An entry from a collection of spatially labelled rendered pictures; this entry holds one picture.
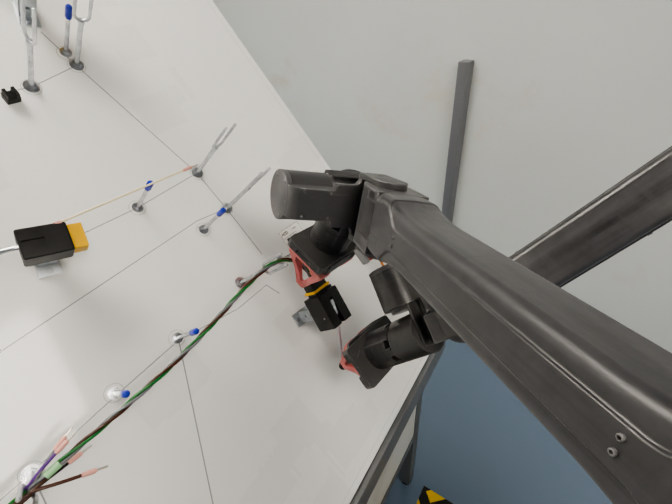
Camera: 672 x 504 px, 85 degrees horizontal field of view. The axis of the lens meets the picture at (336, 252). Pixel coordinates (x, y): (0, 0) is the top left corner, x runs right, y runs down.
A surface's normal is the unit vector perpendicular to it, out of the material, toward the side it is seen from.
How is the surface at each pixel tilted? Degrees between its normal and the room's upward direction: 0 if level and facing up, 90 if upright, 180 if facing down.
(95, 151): 51
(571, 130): 90
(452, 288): 73
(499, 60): 90
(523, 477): 0
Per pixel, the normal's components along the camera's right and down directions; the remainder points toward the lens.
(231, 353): 0.60, -0.28
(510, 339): -0.95, -0.06
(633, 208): -0.54, 0.00
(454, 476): -0.07, -0.79
